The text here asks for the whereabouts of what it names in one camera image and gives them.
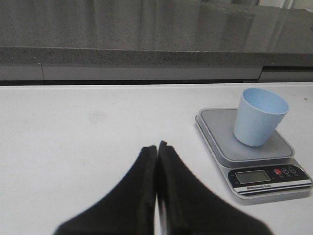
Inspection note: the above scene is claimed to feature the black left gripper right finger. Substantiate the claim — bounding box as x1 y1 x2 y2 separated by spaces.
156 141 270 235

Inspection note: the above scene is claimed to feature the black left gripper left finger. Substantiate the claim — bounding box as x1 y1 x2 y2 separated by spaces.
55 145 157 235

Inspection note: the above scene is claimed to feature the light blue cup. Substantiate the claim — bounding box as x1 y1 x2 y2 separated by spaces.
233 88 289 147

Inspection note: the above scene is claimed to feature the silver digital kitchen scale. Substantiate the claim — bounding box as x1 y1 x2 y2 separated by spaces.
195 108 313 199

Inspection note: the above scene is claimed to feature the grey stone counter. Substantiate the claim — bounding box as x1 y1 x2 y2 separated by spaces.
0 0 313 85

